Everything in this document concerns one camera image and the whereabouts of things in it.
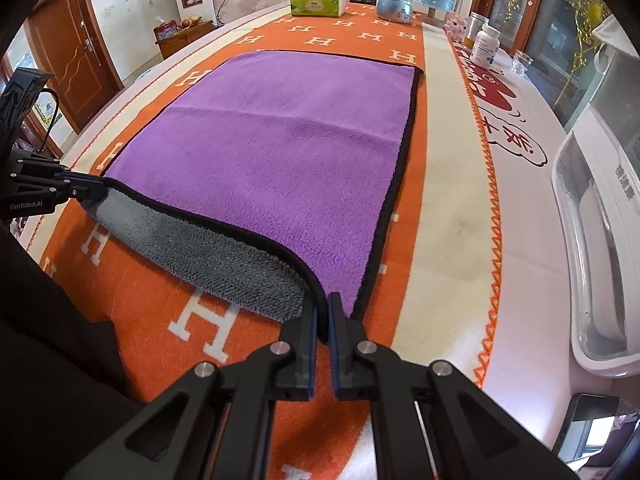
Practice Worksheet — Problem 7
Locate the small glass jar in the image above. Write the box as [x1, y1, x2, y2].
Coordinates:
[511, 50, 533, 76]

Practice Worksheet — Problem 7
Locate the white pill bottle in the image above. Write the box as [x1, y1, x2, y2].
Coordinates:
[470, 24, 500, 70]

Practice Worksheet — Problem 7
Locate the wooden TV cabinet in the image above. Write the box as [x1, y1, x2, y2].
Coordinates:
[156, 21, 215, 60]

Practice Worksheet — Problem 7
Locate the pink piggy figurine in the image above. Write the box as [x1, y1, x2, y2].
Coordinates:
[444, 12, 468, 44]

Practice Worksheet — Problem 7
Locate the white printed tablecloth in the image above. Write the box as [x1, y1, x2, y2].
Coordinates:
[14, 0, 616, 480]

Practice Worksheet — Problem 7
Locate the black smartphone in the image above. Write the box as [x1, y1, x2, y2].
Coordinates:
[552, 393, 620, 464]

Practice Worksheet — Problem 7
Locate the silver metal can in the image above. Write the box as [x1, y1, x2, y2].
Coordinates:
[461, 12, 489, 50]

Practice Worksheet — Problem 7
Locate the brown wooden door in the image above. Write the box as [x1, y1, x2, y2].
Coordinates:
[25, 0, 124, 133]

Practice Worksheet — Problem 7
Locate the purple and grey towel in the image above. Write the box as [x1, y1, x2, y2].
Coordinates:
[84, 50, 421, 322]

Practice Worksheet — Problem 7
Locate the red snack package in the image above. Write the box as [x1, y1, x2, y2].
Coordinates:
[153, 20, 178, 42]

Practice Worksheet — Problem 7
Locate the green tissue box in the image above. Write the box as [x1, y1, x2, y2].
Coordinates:
[290, 0, 347, 18]

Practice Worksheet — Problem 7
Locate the orange H-pattern table runner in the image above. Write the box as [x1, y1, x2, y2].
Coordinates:
[29, 1, 504, 480]

